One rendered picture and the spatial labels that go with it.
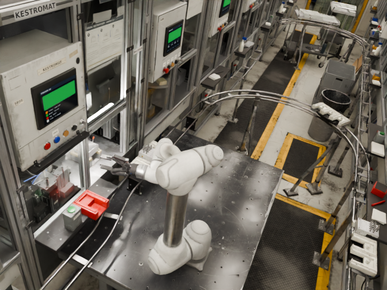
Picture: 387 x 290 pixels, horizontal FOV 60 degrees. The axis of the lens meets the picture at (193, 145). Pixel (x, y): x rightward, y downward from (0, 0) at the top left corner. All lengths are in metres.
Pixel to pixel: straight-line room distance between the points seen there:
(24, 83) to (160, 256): 1.05
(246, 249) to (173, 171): 1.01
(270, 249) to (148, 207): 1.31
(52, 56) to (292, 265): 2.50
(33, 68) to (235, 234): 1.56
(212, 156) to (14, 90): 0.82
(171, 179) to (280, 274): 1.87
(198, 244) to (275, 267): 1.29
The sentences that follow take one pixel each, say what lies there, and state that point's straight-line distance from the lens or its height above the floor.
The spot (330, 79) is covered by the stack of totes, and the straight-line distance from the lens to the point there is 5.21.
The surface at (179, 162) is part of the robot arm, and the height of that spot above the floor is 1.52.
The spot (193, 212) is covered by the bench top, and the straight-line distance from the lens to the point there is 2.35.
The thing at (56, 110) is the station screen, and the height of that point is 1.59.
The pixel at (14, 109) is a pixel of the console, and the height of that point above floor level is 1.68.
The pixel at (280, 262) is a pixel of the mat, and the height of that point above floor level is 0.01.
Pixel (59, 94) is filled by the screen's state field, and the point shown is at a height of 1.66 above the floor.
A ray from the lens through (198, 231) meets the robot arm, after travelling 1.90.
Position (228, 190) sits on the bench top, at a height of 0.68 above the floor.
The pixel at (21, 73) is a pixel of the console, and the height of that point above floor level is 1.80.
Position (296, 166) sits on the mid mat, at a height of 0.01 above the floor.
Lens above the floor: 2.43
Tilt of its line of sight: 37 degrees down
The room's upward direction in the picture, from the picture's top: 10 degrees clockwise
